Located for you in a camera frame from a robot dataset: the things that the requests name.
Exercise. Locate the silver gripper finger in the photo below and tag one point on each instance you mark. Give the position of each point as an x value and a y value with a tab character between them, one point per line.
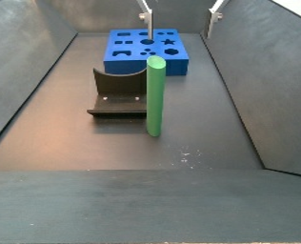
215	15
146	16

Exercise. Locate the blue foam shape board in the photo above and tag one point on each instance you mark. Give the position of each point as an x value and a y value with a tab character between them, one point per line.
130	48

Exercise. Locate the green oval rod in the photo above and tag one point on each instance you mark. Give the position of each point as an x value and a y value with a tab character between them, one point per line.
155	89

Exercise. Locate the black curved holder stand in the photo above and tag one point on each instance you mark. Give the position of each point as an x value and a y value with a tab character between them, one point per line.
120	94

